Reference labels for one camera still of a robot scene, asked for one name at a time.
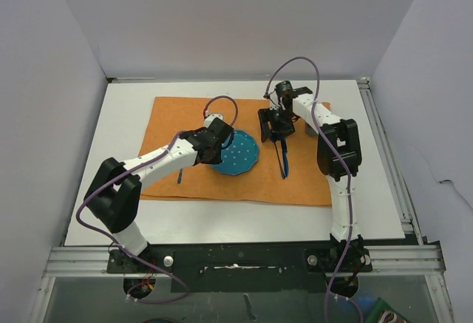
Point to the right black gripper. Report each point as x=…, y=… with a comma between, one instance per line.
x=267, y=116

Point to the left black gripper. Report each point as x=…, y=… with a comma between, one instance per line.
x=216, y=159

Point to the blue plastic spoon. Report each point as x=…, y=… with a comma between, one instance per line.
x=278, y=148

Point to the blue plastic knife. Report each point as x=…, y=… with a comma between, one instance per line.
x=284, y=159

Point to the blue white mug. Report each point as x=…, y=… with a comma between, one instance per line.
x=310, y=131

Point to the blue polka dot plate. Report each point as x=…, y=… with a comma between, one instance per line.
x=239, y=156

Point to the blue plastic fork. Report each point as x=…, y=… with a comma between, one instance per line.
x=180, y=176

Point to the orange cloth placemat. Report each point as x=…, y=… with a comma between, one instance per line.
x=305, y=184

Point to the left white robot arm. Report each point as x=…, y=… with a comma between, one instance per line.
x=111, y=203

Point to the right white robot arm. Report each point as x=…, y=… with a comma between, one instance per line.
x=338, y=151

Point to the green object at corner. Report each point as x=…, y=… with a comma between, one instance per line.
x=381, y=312

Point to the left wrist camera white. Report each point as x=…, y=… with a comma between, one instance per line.
x=209, y=117

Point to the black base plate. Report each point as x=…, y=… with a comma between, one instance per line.
x=261, y=267

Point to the aluminium frame rail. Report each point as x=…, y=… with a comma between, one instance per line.
x=76, y=287

